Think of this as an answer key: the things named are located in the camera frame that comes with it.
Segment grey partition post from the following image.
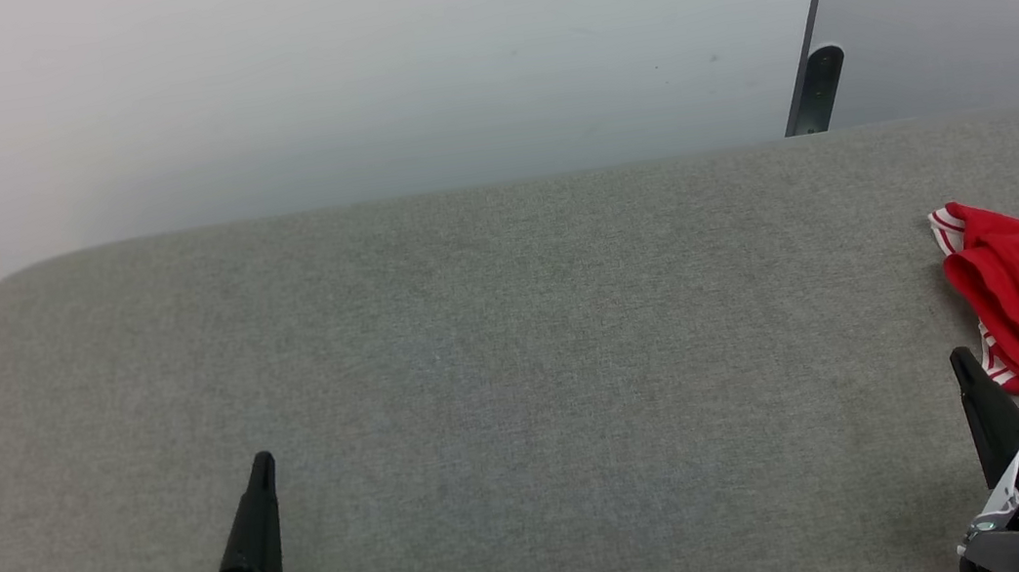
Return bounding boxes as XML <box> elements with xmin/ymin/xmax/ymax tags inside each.
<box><xmin>767</xmin><ymin>0</ymin><xmax>876</xmax><ymax>139</ymax></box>

